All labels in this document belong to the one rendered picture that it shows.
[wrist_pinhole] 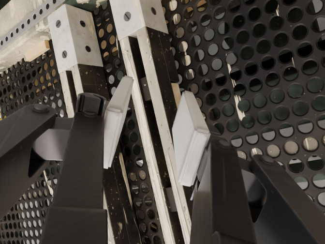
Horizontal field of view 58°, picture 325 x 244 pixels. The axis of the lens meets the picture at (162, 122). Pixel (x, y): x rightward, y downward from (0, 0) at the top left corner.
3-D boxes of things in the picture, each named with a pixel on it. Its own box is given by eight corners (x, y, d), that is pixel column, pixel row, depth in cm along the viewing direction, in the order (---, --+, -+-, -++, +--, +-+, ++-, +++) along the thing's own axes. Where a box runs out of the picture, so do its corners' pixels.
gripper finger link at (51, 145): (89, 172, 12) (14, 156, 12) (109, 126, 17) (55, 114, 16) (96, 139, 11) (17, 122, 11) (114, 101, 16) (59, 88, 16)
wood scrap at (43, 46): (48, 40, 73) (44, 39, 72) (50, 49, 73) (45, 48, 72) (28, 53, 78) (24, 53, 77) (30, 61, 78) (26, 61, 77)
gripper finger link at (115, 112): (109, 170, 14) (94, 167, 14) (125, 118, 20) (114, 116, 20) (123, 111, 13) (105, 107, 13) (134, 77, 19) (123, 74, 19)
